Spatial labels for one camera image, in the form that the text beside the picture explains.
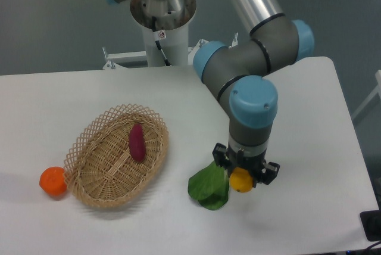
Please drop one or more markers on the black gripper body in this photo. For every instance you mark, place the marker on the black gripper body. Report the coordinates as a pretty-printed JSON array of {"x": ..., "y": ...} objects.
[{"x": 253, "y": 164}]

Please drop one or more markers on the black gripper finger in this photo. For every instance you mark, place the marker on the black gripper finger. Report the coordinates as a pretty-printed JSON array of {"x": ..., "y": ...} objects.
[
  {"x": 264, "y": 172},
  {"x": 219, "y": 155}
]

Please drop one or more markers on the yellow mango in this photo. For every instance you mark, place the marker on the yellow mango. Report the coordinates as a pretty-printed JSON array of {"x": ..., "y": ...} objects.
[{"x": 240, "y": 180}]

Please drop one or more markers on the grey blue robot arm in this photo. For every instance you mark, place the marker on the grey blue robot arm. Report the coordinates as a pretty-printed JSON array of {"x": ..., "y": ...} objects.
[{"x": 235, "y": 75}]

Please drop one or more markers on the green bok choy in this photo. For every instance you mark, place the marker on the green bok choy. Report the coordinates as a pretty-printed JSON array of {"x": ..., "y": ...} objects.
[{"x": 210, "y": 187}]

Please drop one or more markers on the purple sweet potato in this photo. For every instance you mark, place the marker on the purple sweet potato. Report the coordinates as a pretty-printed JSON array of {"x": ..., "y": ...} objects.
[{"x": 137, "y": 143}]

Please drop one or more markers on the black device at table edge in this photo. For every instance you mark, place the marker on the black device at table edge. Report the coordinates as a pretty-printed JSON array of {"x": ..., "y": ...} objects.
[{"x": 371, "y": 224}]

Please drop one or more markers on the woven wicker basket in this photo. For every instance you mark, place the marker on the woven wicker basket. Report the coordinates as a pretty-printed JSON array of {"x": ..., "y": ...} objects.
[{"x": 99, "y": 170}]

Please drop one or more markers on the white furniture leg right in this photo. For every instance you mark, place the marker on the white furniture leg right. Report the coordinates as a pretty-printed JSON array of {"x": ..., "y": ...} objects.
[{"x": 370, "y": 101}]

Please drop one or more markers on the orange tangerine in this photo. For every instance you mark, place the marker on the orange tangerine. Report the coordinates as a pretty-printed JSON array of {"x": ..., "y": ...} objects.
[{"x": 52, "y": 181}]

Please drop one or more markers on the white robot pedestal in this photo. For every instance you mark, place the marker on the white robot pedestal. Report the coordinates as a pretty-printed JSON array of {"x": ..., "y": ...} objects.
[{"x": 165, "y": 29}]

